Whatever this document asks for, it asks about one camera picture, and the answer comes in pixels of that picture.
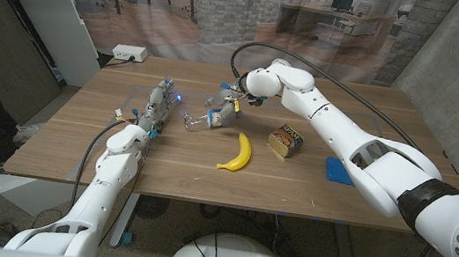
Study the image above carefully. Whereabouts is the clear plastic water bottle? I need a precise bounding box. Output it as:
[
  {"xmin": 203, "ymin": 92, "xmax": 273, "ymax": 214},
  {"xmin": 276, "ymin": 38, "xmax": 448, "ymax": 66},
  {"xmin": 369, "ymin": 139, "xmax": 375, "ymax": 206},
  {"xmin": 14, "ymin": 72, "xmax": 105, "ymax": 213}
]
[{"xmin": 181, "ymin": 103, "xmax": 238, "ymax": 138}]

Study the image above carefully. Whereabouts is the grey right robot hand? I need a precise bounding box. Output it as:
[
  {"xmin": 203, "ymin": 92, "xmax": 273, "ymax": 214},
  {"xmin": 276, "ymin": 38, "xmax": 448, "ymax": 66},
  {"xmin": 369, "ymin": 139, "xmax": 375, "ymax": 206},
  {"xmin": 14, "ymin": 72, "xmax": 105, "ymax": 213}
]
[{"xmin": 201, "ymin": 79, "xmax": 248, "ymax": 132}]

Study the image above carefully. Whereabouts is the blue ice pack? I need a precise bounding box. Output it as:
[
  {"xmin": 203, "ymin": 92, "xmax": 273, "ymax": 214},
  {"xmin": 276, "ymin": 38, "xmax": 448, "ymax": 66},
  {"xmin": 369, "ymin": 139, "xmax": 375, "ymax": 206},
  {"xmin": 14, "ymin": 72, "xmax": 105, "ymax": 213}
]
[{"xmin": 322, "ymin": 155, "xmax": 360, "ymax": 187}]

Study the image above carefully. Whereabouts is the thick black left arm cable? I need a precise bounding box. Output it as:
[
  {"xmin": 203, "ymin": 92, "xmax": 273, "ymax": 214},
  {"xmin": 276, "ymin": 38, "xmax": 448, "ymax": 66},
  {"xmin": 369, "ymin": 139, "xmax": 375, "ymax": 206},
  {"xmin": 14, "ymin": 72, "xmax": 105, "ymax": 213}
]
[{"xmin": 69, "ymin": 111, "xmax": 139, "ymax": 218}]

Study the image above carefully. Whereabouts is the grey table leg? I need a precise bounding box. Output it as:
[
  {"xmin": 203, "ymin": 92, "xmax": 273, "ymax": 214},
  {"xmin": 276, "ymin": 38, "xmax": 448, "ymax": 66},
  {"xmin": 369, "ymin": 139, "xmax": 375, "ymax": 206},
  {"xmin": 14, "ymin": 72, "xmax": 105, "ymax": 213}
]
[{"xmin": 327, "ymin": 221, "xmax": 363, "ymax": 257}]

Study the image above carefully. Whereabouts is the spam can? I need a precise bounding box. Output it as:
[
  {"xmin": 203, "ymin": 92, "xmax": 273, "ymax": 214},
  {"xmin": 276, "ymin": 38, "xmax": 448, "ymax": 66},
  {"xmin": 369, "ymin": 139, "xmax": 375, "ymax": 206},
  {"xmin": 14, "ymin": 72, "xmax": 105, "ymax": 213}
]
[{"xmin": 265, "ymin": 121, "xmax": 307, "ymax": 161}]

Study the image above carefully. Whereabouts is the white table leg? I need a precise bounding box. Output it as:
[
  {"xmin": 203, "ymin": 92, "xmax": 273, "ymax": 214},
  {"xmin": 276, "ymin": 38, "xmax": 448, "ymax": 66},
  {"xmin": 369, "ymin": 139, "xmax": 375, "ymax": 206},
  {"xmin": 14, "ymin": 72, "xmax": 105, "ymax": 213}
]
[{"xmin": 108, "ymin": 190, "xmax": 142, "ymax": 251}]

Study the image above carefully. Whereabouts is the black floor fan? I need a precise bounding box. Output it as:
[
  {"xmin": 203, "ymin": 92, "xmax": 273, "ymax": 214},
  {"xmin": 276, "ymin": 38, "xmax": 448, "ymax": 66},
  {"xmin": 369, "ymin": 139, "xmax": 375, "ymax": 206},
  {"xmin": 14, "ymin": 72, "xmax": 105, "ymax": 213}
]
[{"xmin": 133, "ymin": 195, "xmax": 171, "ymax": 223}]

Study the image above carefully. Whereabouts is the printed office backdrop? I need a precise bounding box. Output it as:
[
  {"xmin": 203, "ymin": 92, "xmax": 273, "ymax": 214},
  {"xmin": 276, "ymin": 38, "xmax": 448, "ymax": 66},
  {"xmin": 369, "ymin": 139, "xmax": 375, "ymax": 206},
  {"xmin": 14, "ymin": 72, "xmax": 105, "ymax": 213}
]
[{"xmin": 40, "ymin": 0, "xmax": 459, "ymax": 97}]

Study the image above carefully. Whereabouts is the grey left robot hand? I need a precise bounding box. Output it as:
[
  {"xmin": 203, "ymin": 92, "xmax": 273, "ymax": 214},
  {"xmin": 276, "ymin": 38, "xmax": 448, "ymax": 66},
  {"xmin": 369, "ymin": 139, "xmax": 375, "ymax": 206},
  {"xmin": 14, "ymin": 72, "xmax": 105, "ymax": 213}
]
[{"xmin": 135, "ymin": 73, "xmax": 186, "ymax": 136}]

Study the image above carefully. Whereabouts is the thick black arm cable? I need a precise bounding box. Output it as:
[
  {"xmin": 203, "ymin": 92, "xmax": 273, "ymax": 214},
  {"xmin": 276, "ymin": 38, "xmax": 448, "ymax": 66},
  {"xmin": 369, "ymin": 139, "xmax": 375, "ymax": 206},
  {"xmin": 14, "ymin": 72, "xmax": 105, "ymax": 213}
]
[
  {"xmin": 69, "ymin": 111, "xmax": 139, "ymax": 218},
  {"xmin": 204, "ymin": 38, "xmax": 459, "ymax": 257}
]

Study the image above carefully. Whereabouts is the white power strip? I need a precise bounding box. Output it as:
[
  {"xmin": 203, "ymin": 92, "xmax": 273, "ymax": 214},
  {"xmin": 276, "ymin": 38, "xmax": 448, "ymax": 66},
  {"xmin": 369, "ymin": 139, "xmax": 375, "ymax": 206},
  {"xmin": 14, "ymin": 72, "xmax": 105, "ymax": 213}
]
[{"xmin": 111, "ymin": 42, "xmax": 150, "ymax": 64}]

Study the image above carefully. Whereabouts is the yellow toy banana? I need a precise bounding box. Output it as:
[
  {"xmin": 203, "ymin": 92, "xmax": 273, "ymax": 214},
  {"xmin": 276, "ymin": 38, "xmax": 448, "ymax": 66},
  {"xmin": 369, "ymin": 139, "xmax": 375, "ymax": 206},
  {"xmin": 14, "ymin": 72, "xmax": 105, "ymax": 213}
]
[{"xmin": 215, "ymin": 129, "xmax": 255, "ymax": 175}]

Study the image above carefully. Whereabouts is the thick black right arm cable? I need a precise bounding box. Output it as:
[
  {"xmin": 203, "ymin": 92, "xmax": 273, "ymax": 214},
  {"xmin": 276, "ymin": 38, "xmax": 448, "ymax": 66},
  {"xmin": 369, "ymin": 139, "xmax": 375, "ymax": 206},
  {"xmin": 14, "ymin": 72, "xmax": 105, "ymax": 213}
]
[{"xmin": 204, "ymin": 38, "xmax": 459, "ymax": 257}]

